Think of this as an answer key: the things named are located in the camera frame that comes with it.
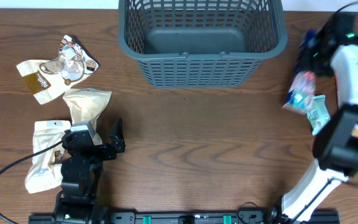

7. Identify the multicolour tissue pack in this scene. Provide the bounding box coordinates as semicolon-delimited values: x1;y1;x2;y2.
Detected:
282;70;316;114

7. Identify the teal snack packet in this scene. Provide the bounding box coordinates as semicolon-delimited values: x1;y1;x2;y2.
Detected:
306;95;331;136

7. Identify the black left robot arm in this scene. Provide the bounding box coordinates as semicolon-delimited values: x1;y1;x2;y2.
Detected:
52;119;126;224

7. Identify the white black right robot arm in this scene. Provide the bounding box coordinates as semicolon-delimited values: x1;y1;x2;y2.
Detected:
265;11;358;223

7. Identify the plain beige paper pouch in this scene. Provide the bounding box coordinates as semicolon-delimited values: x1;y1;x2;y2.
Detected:
63;88;112;130

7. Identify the beige pouch with window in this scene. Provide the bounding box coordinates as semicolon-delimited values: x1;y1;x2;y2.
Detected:
25;120;71;194

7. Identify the Pantree cookie pouch printed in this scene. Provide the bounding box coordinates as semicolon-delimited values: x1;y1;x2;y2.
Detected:
16;35;99;105

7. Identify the grey plastic basket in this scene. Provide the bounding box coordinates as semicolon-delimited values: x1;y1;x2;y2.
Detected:
118;0;288;89

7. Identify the black cable left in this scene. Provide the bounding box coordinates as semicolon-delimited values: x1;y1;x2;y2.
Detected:
0;140;65;224

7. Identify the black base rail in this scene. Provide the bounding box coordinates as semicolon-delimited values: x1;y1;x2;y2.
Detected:
28;210;341;224

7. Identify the thin black cable base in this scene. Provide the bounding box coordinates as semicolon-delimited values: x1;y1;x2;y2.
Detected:
236;202;259;219

